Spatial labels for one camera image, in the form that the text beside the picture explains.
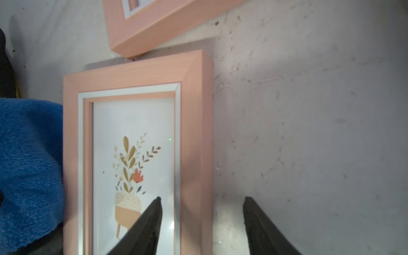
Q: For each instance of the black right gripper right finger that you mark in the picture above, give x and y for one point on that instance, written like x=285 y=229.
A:
x=264 y=238

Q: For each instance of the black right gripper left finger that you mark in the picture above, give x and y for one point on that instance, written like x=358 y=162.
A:
x=143 y=236

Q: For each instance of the pink picture frame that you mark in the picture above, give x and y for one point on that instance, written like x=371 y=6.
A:
x=132 y=133
x=136 y=27

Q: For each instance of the blue microfibre cloth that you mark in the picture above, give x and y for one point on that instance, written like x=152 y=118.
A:
x=31 y=171

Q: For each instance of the black yellow work glove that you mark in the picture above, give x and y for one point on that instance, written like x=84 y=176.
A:
x=9 y=87

